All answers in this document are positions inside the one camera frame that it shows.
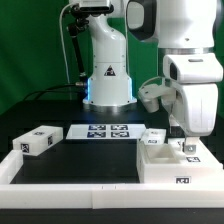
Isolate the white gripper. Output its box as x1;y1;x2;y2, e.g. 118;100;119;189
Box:
169;82;218;154

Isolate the white cabinet door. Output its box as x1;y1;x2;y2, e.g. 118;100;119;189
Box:
141;128;166;145
168;137;223;169

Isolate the white cabinet box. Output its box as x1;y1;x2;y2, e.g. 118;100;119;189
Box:
136;141;224;185

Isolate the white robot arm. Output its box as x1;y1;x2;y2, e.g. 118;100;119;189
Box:
69;0;223;147

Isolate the white cabinet top block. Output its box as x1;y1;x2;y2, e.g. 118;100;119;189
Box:
13;125;63;156

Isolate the white marker sheet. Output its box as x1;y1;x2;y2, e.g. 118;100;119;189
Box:
66;124;146;140

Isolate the white U-shaped fence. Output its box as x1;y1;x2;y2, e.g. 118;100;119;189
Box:
0;150;224;209

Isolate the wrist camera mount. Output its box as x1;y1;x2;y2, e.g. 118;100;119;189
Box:
138;76;174;113

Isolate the black cable bundle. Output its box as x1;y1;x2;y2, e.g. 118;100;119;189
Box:
22;4;91;102

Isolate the white cable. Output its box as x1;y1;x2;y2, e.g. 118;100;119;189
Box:
58;2;81;85

